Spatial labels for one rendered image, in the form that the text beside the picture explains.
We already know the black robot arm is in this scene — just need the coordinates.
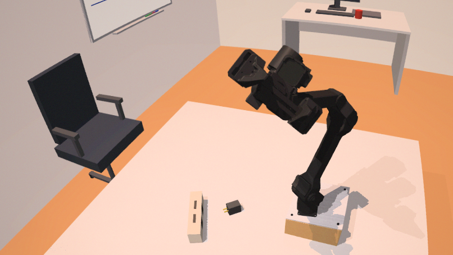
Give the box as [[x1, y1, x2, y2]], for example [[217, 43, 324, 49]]
[[267, 45, 358, 217]]

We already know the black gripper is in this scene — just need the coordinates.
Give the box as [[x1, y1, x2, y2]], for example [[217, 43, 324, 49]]
[[228, 49, 323, 135]]

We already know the black two-prong plug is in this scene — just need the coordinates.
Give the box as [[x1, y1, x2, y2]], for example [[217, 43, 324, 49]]
[[223, 199, 241, 216]]

